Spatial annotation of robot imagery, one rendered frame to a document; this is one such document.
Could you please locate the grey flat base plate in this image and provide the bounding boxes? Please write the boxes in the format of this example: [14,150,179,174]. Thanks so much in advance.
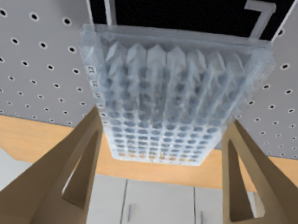
[0,0,298,160]

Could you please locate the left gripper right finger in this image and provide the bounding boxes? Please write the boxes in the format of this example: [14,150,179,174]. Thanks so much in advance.
[222,119,298,224]

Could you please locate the clear well plate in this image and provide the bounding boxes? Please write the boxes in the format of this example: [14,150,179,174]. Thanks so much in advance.
[78,24,277,166]

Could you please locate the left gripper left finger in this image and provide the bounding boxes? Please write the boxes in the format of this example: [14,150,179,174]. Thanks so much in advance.
[0,105,103,224]

